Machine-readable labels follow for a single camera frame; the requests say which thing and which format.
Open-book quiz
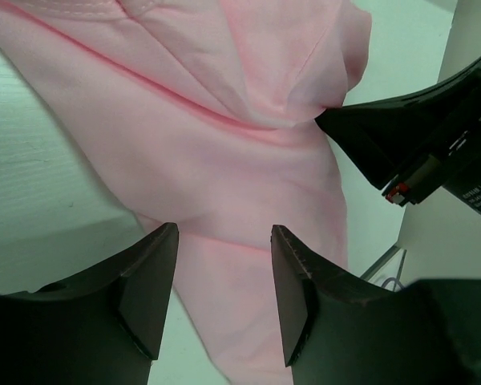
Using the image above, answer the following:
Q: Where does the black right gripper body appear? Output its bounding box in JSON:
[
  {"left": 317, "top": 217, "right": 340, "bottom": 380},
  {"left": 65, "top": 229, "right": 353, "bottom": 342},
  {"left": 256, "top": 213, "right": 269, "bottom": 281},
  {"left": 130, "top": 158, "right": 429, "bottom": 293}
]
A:
[{"left": 383, "top": 119, "right": 481, "bottom": 215}]

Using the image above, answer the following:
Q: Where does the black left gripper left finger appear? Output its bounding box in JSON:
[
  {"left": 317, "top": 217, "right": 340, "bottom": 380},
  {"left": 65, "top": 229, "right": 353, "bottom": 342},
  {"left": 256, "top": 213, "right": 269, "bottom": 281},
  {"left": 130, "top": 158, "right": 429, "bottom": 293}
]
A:
[{"left": 0, "top": 223, "right": 179, "bottom": 384}]

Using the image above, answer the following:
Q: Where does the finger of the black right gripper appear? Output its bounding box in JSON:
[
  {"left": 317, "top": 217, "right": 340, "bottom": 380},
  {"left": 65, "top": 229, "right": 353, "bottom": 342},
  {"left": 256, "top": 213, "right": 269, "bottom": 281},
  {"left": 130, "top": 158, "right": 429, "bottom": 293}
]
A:
[{"left": 315, "top": 57, "right": 481, "bottom": 188}]

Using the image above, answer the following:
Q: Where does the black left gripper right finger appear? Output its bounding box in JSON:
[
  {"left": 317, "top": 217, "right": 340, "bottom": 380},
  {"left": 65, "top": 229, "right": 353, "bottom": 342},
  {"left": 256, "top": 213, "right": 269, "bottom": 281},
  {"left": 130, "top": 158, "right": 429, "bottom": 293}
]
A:
[{"left": 271, "top": 225, "right": 481, "bottom": 385}]

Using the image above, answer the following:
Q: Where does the pink t-shirt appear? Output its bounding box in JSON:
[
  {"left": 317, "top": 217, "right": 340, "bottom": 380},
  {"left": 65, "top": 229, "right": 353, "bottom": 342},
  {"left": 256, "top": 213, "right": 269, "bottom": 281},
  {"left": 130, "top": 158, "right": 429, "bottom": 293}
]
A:
[{"left": 0, "top": 1, "right": 372, "bottom": 384}]

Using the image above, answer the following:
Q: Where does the aluminium table edge rail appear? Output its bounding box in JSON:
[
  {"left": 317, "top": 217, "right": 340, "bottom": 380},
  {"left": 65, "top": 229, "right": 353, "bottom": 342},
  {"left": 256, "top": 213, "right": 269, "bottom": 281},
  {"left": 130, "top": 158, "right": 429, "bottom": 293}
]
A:
[{"left": 360, "top": 245, "right": 406, "bottom": 292}]

